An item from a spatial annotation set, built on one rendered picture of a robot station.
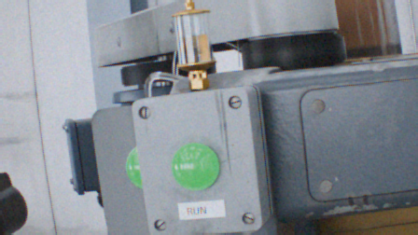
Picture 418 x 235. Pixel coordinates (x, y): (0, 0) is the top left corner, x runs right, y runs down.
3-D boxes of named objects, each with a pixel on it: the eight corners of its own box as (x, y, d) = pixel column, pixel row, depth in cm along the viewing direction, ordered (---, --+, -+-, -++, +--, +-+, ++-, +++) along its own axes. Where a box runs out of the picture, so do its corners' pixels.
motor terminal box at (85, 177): (78, 216, 104) (64, 121, 104) (73, 205, 114) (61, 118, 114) (143, 207, 106) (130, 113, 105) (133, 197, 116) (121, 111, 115)
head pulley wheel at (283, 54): (233, 75, 71) (229, 44, 71) (254, 72, 80) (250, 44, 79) (343, 62, 69) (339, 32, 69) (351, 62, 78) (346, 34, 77)
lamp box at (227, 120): (149, 238, 57) (130, 101, 56) (168, 226, 61) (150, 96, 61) (263, 230, 55) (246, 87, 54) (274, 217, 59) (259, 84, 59)
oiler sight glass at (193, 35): (174, 64, 63) (169, 17, 63) (184, 63, 65) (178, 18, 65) (209, 61, 62) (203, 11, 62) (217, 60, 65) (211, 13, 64)
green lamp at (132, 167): (123, 193, 58) (117, 148, 57) (137, 186, 60) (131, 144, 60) (160, 191, 57) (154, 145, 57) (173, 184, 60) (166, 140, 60)
